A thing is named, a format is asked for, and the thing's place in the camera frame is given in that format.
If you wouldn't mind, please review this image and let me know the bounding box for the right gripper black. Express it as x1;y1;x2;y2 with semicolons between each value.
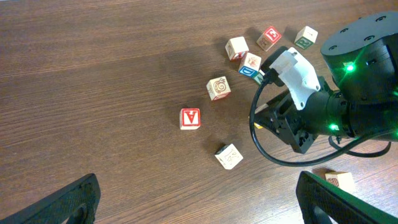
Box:
264;77;333;154

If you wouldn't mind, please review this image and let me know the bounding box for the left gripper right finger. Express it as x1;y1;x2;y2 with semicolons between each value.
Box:
296;171;397;224

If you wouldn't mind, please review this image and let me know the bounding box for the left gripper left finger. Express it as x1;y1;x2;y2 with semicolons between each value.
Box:
1;173;101;223

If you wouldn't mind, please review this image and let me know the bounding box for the cream block red drawing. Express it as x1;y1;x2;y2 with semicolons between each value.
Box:
325;172;355;193

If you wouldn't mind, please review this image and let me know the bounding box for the plain cream yellow block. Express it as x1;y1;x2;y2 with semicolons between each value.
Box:
253;103;270;129

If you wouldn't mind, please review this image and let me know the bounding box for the green edged letter block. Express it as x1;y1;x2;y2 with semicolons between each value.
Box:
252;70;265;85

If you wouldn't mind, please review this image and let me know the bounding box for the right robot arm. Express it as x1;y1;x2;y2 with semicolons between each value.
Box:
254;11;397;153

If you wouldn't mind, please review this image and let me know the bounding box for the K picture red block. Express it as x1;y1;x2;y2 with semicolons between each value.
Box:
215;144;243;170

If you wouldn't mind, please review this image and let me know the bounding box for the blue letter D block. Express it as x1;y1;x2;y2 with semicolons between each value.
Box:
238;53;262;78

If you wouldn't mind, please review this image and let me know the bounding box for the snail picture red block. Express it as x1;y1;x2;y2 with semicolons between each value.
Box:
206;77;231;101

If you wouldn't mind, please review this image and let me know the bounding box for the green letter R block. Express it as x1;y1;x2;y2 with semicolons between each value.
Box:
294;26;318;50

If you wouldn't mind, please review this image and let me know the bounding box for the red letter E block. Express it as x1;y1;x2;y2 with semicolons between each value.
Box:
256;26;282;51

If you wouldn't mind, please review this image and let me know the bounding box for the cream block red side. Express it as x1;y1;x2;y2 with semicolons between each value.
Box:
225;36;249;61

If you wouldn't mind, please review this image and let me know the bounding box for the red letter A block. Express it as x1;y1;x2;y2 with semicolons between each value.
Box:
180;108;201;130

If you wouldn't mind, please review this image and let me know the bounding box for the right black cable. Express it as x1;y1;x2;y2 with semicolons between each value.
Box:
249;70;396;167

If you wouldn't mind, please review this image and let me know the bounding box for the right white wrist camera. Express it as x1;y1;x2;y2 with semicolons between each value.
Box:
261;46;321;110

